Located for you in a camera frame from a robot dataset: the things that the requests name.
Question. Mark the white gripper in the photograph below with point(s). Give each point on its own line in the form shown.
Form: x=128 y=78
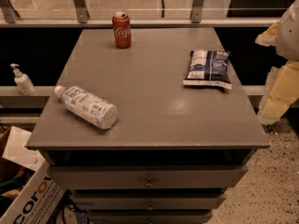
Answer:
x=289 y=34

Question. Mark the blue plastic water bottle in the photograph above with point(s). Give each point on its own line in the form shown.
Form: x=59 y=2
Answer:
x=88 y=106

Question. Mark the blue chip bag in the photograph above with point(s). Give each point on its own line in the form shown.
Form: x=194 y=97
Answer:
x=208 y=68

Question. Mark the white pump dispenser bottle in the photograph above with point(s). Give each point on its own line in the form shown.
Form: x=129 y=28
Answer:
x=23 y=82

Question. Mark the grey drawer cabinet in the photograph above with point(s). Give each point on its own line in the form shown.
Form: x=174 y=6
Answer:
x=194 y=143

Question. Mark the red Coca-Cola can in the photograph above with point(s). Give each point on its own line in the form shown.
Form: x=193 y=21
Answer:
x=121 y=28

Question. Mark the top drawer knob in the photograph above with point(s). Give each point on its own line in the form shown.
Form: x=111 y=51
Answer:
x=149 y=183

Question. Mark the drawer knob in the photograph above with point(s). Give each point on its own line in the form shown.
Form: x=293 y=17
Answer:
x=150 y=207
x=149 y=183

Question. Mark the white cardboard box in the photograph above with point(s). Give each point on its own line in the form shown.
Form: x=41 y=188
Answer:
x=40 y=195

